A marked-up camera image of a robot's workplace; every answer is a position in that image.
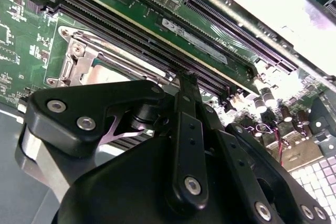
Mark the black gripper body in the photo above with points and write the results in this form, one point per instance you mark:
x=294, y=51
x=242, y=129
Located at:
x=118, y=195

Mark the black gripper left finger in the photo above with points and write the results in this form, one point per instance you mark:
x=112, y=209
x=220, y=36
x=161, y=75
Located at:
x=78, y=98

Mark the silver green CPU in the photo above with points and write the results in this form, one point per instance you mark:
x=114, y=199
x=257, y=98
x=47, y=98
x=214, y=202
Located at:
x=110, y=75

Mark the metal socket cover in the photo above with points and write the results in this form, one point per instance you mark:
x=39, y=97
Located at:
x=84, y=66

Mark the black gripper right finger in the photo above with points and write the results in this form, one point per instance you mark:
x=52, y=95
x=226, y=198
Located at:
x=262, y=182

